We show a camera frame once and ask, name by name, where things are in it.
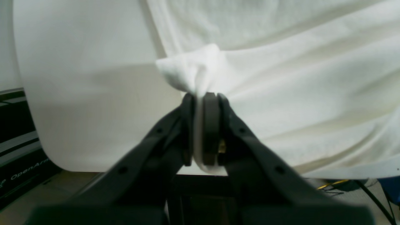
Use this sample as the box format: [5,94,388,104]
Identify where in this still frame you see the black equipment box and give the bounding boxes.
[0,88,61,210]

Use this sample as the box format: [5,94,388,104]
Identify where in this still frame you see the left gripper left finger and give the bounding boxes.
[27,94,195,225]

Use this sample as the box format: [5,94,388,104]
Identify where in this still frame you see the white printed T-shirt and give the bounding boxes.
[147,0,399,178]

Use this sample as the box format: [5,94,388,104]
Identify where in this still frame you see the yellow cable on floor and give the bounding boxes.
[317,179,349,190]

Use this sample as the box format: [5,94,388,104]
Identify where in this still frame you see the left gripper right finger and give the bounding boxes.
[202,93,375,225]

